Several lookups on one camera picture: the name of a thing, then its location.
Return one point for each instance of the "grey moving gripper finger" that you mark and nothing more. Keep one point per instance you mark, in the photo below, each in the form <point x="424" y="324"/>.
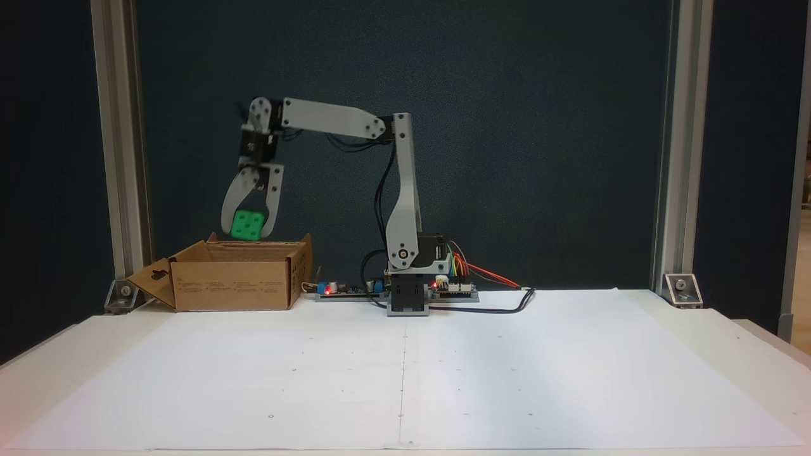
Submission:
<point x="239" y="190"/>

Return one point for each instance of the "brown cardboard box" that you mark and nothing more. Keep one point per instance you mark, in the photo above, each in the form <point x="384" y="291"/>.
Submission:
<point x="234" y="285"/>

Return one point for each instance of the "aluminium corner bracket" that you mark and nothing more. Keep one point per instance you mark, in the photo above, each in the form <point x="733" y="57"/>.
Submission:
<point x="682" y="290"/>
<point x="123" y="296"/>

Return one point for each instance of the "green die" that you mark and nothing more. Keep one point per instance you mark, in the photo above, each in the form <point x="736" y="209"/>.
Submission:
<point x="247" y="225"/>

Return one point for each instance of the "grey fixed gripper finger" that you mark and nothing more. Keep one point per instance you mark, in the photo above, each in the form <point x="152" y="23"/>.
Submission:
<point x="275" y="206"/>

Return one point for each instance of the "large white paper sheet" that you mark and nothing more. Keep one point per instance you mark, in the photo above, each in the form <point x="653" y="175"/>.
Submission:
<point x="253" y="380"/>

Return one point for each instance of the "blue circuit board red LED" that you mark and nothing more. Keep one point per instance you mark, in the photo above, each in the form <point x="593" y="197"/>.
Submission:
<point x="348" y="289"/>

